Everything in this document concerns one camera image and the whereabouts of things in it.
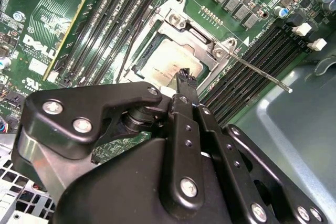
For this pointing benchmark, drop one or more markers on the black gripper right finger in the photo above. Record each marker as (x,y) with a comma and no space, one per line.
(221,137)

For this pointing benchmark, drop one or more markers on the silver CPU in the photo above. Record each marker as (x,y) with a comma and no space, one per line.
(170,56)

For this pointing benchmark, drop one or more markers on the metal socket cover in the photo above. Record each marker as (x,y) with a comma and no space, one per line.
(170,31)

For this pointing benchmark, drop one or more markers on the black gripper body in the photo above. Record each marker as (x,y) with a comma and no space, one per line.
(118,195)

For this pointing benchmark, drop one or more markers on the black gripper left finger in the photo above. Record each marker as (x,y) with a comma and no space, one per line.
(110,95)

